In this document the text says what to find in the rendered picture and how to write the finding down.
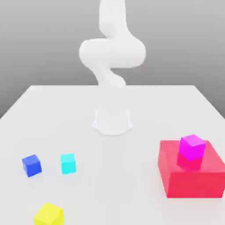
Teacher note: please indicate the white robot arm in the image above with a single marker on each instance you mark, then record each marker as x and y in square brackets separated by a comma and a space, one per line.
[112, 52]

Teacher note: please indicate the small cyan cube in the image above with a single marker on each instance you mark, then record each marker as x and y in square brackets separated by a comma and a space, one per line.
[68, 163]

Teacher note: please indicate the small magenta cube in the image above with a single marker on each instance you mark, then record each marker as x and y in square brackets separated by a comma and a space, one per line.
[192, 148]

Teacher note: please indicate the small blue cube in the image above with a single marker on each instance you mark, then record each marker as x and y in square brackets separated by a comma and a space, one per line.
[32, 165]

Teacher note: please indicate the small yellow cube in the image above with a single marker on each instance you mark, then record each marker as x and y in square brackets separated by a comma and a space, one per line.
[48, 214]

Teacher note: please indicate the large red box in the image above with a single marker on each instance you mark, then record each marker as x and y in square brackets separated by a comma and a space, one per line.
[193, 182]

